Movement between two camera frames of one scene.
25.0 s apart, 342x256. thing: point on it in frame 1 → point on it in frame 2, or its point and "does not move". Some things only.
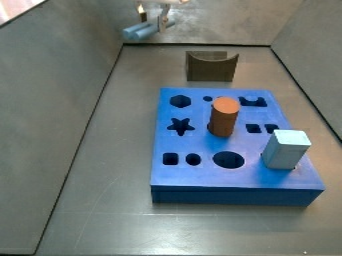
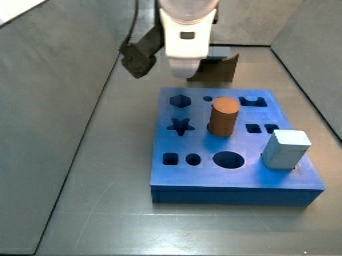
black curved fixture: (210, 66) does not move
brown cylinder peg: (223, 115) does not move
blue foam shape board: (203, 169) does not move
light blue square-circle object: (142, 31) → (219, 52)
